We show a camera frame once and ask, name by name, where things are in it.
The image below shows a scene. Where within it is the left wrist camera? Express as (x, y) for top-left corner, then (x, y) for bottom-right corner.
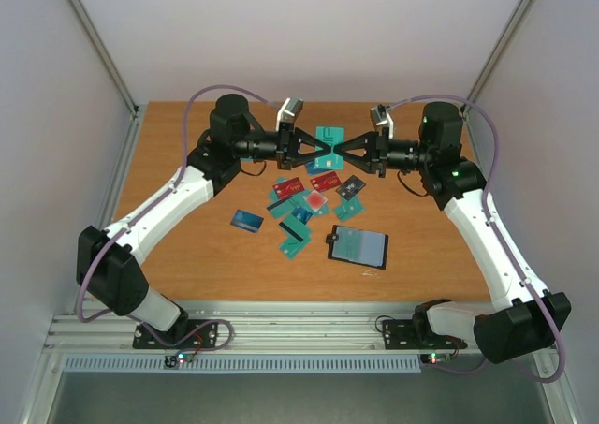
(275, 97), (304, 131)

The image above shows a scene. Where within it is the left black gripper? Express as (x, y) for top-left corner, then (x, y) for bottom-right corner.
(235, 122), (332, 169)

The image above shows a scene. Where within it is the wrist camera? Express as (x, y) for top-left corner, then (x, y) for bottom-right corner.
(370, 104), (394, 139)
(275, 97), (304, 131)

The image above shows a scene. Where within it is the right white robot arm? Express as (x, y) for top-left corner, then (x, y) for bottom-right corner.
(333, 101), (571, 369)

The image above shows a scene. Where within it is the blue card centre pile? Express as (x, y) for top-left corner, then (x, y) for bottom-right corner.
(292, 206), (313, 225)

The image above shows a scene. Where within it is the left small circuit board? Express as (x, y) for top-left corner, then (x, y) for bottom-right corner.
(164, 352), (195, 369)

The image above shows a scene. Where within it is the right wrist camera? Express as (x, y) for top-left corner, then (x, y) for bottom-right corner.
(370, 104), (394, 139)

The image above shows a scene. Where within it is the teal chip card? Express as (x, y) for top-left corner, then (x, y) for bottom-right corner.
(267, 196), (305, 219)
(279, 236), (311, 259)

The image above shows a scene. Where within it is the small circuit board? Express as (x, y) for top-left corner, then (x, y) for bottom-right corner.
(164, 352), (195, 369)
(420, 352), (454, 365)

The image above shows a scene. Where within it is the dark blue card left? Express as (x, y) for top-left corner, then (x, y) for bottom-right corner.
(230, 210), (264, 233)

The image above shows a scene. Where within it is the black leather card holder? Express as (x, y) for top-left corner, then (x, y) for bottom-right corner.
(325, 225), (389, 270)

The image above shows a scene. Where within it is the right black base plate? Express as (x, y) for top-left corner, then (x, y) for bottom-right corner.
(377, 319), (468, 351)

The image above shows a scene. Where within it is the blue card with logo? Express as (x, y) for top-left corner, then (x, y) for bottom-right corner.
(304, 161), (319, 175)

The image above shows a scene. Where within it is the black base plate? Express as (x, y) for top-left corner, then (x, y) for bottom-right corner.
(377, 319), (468, 351)
(132, 319), (219, 350)

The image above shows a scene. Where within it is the right aluminium corner post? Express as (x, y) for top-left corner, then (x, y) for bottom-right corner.
(467, 0), (536, 102)

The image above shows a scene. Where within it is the teal card black stripe front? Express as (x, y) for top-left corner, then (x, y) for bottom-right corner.
(331, 227), (362, 261)

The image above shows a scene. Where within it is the red credit card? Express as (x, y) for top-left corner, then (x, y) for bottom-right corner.
(272, 177), (305, 199)
(310, 171), (342, 192)

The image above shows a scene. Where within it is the teal chip card lower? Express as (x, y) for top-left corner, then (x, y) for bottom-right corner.
(279, 236), (311, 259)

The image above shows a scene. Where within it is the left aluminium corner post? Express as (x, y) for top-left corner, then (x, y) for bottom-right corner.
(66, 0), (139, 118)

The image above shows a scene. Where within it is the right small circuit board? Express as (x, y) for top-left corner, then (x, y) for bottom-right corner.
(420, 352), (454, 365)

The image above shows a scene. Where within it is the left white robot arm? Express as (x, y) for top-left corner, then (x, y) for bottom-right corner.
(76, 94), (330, 347)

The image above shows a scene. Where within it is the teal chip card centre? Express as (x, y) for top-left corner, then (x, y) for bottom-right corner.
(267, 196), (305, 219)

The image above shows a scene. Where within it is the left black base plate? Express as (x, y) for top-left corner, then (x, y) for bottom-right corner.
(132, 319), (219, 350)

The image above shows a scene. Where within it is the teal card near black card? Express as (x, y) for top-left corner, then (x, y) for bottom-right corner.
(333, 196), (365, 223)

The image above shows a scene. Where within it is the white card red circle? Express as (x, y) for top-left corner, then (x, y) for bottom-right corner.
(305, 190), (329, 216)

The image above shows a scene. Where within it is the aluminium front rail frame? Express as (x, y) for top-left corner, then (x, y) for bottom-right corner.
(42, 300), (558, 355)

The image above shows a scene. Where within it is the teal VIP card front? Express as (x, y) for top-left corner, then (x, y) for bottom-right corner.
(314, 126), (344, 170)

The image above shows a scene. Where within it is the grey slotted cable duct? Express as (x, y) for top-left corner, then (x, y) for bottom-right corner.
(63, 355), (421, 374)

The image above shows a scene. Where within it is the teal striped card centre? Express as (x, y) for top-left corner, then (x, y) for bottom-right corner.
(279, 216), (311, 241)

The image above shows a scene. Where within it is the black credit card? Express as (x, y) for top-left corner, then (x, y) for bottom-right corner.
(336, 175), (366, 200)

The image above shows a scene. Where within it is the aluminium corner post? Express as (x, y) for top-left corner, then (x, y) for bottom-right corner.
(467, 0), (536, 102)
(66, 0), (139, 118)

